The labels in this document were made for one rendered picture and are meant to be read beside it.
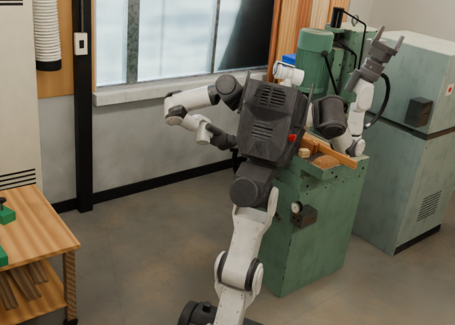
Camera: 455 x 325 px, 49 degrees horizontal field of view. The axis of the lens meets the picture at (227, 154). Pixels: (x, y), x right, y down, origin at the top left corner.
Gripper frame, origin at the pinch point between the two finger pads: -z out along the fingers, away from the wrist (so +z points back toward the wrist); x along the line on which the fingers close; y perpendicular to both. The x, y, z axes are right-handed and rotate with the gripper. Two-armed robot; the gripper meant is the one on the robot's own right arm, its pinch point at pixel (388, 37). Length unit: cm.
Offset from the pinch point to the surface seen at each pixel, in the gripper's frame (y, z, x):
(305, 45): 10, 22, 49
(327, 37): 15.9, 14.0, 43.6
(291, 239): 30, 118, 13
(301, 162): 18, 75, 22
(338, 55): 32, 21, 45
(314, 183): 32, 85, 19
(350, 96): 42, 37, 33
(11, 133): -91, 130, 124
